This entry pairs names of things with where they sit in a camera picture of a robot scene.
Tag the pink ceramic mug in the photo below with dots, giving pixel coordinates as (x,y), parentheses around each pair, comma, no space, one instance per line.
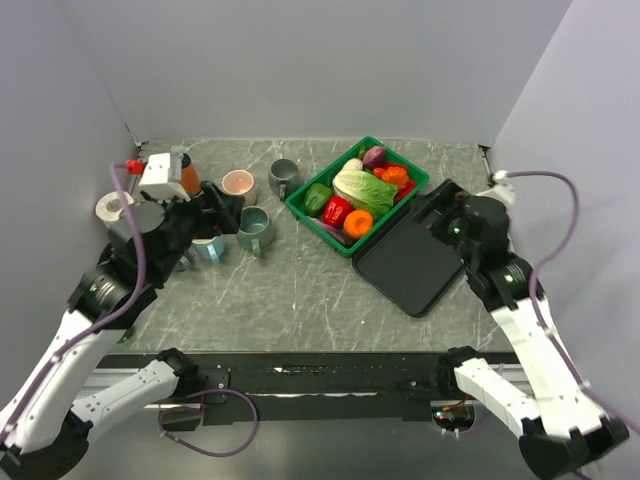
(241,183)

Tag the toy red chili pepper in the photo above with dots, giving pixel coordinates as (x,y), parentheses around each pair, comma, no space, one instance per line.
(400,195)

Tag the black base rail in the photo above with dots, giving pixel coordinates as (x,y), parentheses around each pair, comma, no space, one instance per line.
(287,386)

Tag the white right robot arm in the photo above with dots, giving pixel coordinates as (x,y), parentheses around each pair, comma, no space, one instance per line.
(560,429)

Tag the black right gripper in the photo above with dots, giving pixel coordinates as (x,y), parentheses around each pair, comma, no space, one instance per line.
(449,197)

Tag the toy green bell pepper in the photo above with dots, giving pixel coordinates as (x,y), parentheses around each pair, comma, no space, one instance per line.
(316,198)

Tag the toy orange fruit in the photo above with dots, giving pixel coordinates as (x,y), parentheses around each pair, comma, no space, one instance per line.
(357,224)

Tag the toy purple turnip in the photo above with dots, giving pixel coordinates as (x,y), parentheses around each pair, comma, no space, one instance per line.
(374,157)

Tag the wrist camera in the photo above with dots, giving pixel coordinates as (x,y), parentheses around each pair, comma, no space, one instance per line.
(502,189)
(160,177)

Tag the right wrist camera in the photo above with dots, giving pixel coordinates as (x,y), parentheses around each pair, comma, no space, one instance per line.
(502,189)

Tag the toy lettuce head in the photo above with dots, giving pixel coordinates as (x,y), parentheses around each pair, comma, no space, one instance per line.
(365,192)

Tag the black plastic tray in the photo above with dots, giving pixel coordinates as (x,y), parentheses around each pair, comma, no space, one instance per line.
(407,264)

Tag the grey blue mug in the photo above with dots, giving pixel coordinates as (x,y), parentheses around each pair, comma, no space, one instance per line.
(284,178)

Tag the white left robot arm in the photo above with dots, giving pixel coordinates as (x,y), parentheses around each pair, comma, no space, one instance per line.
(47,428)

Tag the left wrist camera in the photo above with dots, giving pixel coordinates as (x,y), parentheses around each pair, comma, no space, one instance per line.
(160,177)

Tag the toy purple eggplant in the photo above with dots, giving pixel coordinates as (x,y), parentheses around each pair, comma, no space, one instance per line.
(340,237)

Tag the toy orange pumpkin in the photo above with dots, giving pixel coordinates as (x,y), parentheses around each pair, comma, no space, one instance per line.
(393,175)

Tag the toy white radish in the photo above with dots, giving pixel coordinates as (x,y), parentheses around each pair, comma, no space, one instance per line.
(353,164)

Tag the toy red bell pepper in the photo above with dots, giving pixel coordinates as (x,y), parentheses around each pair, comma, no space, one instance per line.
(336,211)

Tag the orange spray bottle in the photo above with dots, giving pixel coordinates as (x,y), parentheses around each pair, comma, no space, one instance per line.
(189,178)

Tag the green plastic crate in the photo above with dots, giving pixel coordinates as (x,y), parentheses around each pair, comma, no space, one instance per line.
(295,201)

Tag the light blue faceted mug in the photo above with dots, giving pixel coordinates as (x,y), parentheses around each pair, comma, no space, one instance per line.
(201,251)

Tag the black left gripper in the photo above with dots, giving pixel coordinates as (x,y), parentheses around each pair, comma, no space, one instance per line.
(226,208)

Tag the white toilet paper roll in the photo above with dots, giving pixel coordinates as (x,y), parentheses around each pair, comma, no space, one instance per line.
(109,208)

